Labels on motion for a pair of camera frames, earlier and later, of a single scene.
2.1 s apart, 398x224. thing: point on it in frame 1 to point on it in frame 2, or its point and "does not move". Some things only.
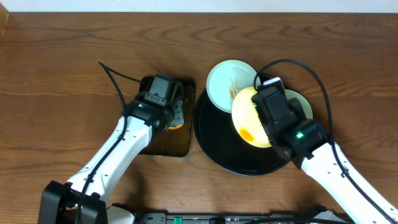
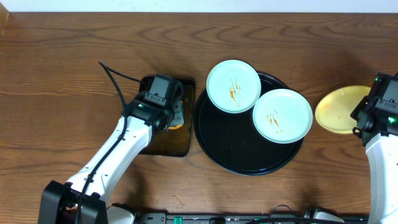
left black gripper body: x=175 y=112 does not move
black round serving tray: x=221 y=142 does not move
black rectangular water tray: x=171 y=142 does not move
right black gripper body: x=295 y=104 to x=362 y=106
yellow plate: x=246 y=120 to x=334 y=107
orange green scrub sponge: x=178 y=118 does not move
